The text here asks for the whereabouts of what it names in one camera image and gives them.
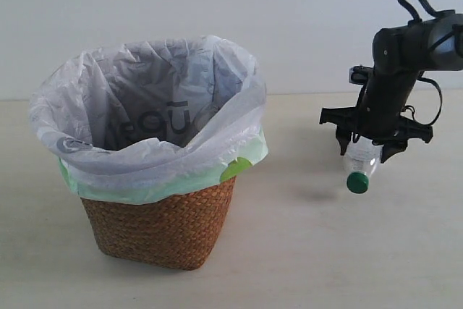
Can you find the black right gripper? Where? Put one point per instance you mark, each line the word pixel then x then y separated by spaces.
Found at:
pixel 380 122

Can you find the clear bottle with green label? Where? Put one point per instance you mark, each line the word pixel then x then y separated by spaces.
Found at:
pixel 360 160

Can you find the woven brown waste basket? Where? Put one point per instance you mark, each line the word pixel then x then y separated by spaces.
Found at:
pixel 178 232

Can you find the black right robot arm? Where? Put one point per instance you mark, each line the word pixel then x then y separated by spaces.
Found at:
pixel 401 56

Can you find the white and green plastic liner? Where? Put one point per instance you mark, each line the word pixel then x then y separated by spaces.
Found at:
pixel 139 122

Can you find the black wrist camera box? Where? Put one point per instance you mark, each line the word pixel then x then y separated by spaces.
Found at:
pixel 359 74

